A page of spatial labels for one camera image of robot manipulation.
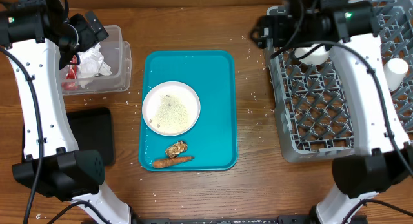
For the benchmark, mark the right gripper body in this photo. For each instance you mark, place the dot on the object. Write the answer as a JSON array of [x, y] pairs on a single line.
[[296, 30]]

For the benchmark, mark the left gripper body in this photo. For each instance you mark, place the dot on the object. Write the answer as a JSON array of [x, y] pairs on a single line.
[[80, 37]]

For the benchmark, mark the white napkin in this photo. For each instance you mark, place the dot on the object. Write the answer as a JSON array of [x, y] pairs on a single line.
[[92, 65]]

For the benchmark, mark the pale green bowl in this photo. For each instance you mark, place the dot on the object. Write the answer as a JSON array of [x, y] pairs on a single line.
[[318, 57]]

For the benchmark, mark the red snack wrapper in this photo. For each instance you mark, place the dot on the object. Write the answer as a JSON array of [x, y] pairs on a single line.
[[72, 74]]

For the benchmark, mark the white cup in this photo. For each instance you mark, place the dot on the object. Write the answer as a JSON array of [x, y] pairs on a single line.
[[395, 71]]

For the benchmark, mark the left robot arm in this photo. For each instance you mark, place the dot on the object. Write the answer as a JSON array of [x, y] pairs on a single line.
[[40, 38]]

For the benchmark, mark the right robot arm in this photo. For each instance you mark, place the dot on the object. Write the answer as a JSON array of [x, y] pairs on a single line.
[[350, 33]]

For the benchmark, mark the grey dishwasher rack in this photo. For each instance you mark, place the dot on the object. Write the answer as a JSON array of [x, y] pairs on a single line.
[[312, 116]]

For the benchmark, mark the clear plastic bin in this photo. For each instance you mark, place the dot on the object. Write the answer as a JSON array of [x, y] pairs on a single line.
[[117, 55]]

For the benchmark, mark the black tray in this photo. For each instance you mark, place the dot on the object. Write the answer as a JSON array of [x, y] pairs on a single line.
[[93, 130]]

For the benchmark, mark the large white plate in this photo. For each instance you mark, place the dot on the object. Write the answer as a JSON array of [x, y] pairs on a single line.
[[171, 108]]

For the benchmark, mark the teal serving tray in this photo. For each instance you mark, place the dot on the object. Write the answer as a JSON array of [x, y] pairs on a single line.
[[212, 141]]

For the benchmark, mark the brown food scrap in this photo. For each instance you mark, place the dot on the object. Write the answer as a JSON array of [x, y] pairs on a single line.
[[175, 149]]

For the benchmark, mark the carrot piece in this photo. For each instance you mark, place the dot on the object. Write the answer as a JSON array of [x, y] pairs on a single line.
[[164, 163]]

